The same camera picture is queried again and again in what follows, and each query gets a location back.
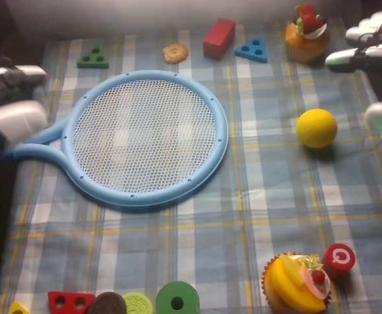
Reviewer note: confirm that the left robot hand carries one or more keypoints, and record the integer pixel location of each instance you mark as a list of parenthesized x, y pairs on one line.
[(17, 119)]

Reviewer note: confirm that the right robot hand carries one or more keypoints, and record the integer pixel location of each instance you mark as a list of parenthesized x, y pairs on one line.
[(344, 59)]

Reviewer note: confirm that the yellow ball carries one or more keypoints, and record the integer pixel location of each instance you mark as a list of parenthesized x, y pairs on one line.
[(317, 128)]

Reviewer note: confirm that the blue racket with white net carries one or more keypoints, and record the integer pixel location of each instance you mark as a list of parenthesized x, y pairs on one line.
[(222, 131)]

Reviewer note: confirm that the strawberry toy cupcake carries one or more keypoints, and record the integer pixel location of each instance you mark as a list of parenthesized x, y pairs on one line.
[(303, 45)]

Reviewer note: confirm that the blue triangle block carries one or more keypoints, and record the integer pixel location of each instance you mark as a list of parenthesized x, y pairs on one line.
[(258, 59)]

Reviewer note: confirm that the green triangle block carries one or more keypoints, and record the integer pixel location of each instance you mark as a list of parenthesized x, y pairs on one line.
[(93, 65)]

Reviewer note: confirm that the red rectangular block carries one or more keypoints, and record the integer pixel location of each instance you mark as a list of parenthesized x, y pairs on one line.
[(215, 44)]

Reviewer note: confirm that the blue plaid tablecloth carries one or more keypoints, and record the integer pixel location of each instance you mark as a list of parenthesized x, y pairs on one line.
[(276, 202)]

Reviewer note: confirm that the round tan biscuit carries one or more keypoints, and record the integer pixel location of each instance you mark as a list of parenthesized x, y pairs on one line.
[(169, 54)]

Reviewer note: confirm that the yellow triangle block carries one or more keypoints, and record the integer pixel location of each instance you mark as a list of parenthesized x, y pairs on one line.
[(12, 309)]

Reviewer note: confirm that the red trapezoid block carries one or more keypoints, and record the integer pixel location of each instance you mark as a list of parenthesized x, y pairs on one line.
[(70, 307)]

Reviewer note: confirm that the brown sandwich cookie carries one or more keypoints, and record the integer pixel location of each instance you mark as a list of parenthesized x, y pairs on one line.
[(107, 302)]

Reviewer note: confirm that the red cylinder with white print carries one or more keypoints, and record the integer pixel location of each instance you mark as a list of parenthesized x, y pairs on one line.
[(333, 271)]

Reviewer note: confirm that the green sandwich cookie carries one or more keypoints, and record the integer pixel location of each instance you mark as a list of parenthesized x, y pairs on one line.
[(138, 304)]

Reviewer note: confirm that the orange fruit toy cupcake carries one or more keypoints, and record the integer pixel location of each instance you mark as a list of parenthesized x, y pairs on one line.
[(286, 288)]

